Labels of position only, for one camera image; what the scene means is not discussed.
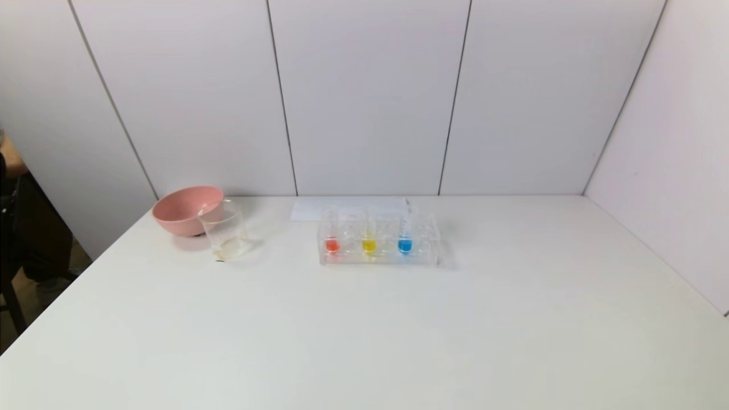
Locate test tube with red pigment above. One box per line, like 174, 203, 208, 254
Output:
323, 206, 342, 256

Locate clear acrylic test tube rack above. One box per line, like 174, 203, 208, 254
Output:
317, 206, 441, 268

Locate clear glass beaker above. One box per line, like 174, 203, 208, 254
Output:
197, 199, 252, 262

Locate black chair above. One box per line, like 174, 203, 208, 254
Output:
0, 171, 76, 338

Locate test tube with yellow pigment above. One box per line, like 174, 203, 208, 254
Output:
360, 206, 379, 258

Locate white paper sheet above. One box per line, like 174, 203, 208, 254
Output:
290, 197, 411, 222

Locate test tube with blue pigment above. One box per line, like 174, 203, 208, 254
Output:
397, 198, 419, 256

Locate pink plastic bowl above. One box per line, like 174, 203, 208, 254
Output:
151, 185, 224, 237

